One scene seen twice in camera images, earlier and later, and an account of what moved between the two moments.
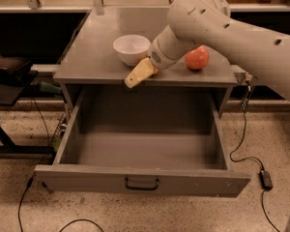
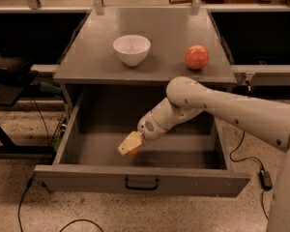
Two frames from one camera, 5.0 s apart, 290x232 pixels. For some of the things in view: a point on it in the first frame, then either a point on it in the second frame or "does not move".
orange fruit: x=155 y=70 → x=133 y=152
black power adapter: x=266 y=181 does not move
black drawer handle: x=141 y=188 does not move
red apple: x=197 y=58 does not move
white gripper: x=159 y=58 → x=148 y=124
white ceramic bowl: x=131 y=48 does not move
